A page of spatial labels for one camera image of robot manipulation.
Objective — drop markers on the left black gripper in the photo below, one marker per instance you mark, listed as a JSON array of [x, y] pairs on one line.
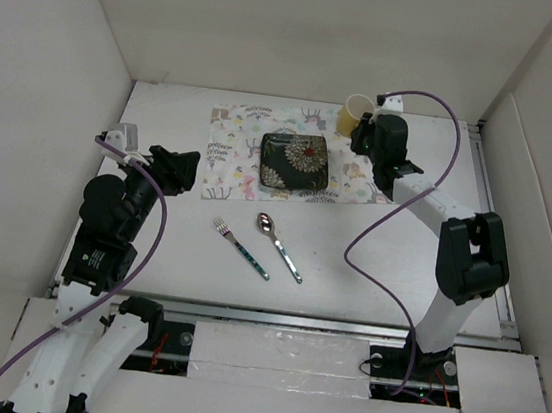
[[175, 170]]

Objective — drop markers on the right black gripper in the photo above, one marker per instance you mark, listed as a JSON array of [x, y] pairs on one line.
[[357, 148]]

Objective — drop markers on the yellow ceramic mug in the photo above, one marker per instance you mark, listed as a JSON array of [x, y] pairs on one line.
[[351, 112]]

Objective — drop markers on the white floral cloth napkin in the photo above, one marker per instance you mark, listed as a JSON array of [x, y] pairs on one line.
[[233, 169]]

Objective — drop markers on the fork with teal handle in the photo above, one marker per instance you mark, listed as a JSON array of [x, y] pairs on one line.
[[227, 233]]

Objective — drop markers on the black floral square plate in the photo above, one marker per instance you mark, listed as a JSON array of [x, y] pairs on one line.
[[294, 162]]

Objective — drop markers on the spoon with teal handle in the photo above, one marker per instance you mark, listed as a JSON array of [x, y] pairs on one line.
[[267, 226]]

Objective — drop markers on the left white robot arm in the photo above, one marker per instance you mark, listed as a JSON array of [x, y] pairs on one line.
[[85, 346]]

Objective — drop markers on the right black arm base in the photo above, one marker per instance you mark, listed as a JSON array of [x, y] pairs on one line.
[[429, 380]]

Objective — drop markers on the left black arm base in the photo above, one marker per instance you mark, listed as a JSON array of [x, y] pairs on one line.
[[169, 354]]

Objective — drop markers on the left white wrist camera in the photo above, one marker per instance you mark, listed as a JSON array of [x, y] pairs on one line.
[[120, 143]]

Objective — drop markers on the aluminium rail frame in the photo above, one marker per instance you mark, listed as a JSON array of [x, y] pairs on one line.
[[273, 209]]

